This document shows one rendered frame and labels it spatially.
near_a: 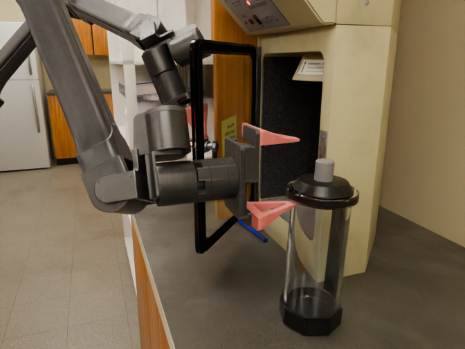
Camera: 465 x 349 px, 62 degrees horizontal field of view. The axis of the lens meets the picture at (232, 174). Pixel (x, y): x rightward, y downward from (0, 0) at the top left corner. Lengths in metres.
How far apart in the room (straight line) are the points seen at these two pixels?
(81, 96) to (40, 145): 5.03
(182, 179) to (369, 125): 0.39
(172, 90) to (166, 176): 0.33
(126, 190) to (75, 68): 0.19
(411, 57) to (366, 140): 0.47
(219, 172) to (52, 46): 0.29
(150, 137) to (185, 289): 0.35
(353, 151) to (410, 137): 0.45
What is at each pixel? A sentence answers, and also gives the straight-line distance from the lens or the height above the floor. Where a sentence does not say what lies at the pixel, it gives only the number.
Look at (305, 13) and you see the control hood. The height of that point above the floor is 1.43.
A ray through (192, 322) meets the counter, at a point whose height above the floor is 0.94.
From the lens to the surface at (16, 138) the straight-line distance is 5.60.
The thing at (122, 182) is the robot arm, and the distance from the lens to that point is 0.50.
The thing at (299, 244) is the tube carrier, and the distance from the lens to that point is 0.60.
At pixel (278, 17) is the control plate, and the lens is 0.77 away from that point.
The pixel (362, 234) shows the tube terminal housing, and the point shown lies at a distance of 0.81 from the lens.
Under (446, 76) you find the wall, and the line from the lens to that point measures 1.10.
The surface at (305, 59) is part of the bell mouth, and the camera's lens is 0.82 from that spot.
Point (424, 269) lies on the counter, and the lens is 0.92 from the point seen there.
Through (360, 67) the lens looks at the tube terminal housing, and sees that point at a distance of 0.72.
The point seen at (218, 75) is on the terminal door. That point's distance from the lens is 0.76.
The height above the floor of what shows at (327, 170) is 1.20.
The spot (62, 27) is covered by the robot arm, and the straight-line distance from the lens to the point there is 0.63.
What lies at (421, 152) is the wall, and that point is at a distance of 1.15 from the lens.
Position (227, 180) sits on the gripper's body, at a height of 1.20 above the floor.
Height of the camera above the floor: 1.35
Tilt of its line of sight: 16 degrees down
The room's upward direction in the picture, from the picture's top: straight up
